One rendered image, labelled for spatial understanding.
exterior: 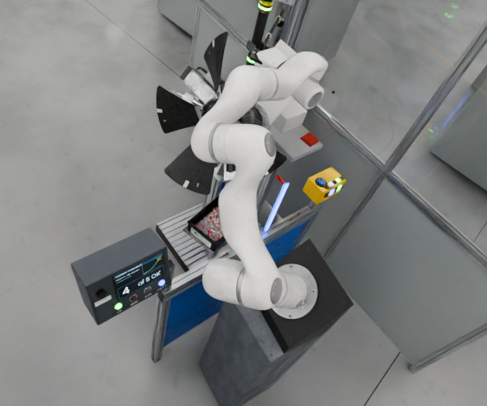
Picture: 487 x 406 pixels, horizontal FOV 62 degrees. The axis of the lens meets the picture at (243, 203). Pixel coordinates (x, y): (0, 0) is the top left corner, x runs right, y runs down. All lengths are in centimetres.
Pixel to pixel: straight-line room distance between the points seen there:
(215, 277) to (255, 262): 14
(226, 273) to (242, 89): 48
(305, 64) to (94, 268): 85
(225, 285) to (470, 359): 231
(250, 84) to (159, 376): 177
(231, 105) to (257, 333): 86
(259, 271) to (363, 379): 175
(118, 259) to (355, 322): 191
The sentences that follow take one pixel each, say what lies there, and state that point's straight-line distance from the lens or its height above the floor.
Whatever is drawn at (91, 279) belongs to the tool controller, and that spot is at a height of 125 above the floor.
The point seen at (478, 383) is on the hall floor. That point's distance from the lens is 315.
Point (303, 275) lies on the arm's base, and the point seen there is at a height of 113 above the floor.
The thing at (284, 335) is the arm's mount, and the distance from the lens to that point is 150.
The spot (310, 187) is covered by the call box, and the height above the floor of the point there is 104.
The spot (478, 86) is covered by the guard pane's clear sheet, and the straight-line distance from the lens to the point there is 189.
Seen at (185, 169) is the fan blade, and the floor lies 99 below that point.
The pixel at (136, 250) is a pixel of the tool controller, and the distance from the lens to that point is 128.
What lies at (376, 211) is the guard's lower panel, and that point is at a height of 75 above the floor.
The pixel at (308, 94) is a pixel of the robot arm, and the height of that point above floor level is 160.
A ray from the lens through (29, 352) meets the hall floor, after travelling 253.
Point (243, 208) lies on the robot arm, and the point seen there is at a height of 154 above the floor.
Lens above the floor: 234
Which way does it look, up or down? 50 degrees down
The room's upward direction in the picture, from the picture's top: 19 degrees clockwise
